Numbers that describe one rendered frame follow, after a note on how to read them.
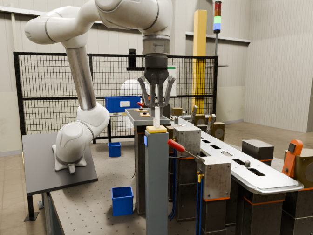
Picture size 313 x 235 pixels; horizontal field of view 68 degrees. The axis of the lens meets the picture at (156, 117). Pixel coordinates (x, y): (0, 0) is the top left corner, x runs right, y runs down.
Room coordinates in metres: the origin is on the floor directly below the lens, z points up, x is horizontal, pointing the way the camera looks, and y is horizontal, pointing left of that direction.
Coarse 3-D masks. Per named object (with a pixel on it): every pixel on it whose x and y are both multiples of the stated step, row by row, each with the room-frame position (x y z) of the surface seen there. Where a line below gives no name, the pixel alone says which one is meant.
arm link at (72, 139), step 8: (64, 128) 1.23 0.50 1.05; (72, 128) 1.24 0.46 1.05; (80, 128) 1.26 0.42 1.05; (64, 136) 1.21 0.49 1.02; (72, 136) 1.21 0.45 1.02; (80, 136) 1.23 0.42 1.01; (88, 136) 1.31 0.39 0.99; (56, 144) 1.26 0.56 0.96; (64, 144) 1.21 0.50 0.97; (72, 144) 1.21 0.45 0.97; (80, 144) 1.24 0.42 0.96; (88, 144) 1.35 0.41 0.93; (56, 152) 1.30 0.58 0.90; (64, 152) 1.24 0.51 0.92; (72, 152) 1.24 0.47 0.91; (80, 152) 1.29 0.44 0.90; (64, 160) 1.29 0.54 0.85; (72, 160) 1.30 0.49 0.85
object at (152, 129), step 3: (147, 126) 0.80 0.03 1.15; (150, 126) 0.80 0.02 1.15; (153, 126) 0.80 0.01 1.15; (162, 126) 0.80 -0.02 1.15; (147, 129) 0.78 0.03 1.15; (150, 129) 0.75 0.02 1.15; (153, 129) 0.75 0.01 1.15; (156, 129) 0.75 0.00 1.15; (159, 129) 0.75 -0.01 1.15; (162, 129) 0.75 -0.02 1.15; (165, 129) 0.76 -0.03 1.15; (150, 132) 0.74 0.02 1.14; (153, 132) 0.75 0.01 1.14; (156, 132) 0.75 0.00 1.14; (159, 132) 0.75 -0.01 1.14
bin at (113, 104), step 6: (108, 96) 2.16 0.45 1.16; (114, 96) 2.18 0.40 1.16; (120, 96) 2.20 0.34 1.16; (126, 96) 2.23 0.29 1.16; (132, 96) 2.25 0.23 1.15; (138, 96) 2.17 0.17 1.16; (108, 102) 2.01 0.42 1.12; (114, 102) 2.02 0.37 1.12; (120, 102) 2.04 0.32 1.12; (126, 102) 2.06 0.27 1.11; (132, 102) 2.09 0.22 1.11; (108, 108) 2.01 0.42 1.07; (114, 108) 2.02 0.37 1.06; (120, 108) 2.04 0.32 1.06; (126, 108) 2.06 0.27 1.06; (132, 108) 2.09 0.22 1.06
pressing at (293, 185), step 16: (208, 144) 1.11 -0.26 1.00; (224, 144) 1.11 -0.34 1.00; (240, 160) 0.88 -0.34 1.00; (256, 160) 0.88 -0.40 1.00; (240, 176) 0.72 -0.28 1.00; (256, 176) 0.73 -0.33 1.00; (272, 176) 0.73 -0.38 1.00; (288, 176) 0.73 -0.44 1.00; (256, 192) 0.63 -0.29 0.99; (272, 192) 0.63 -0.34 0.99
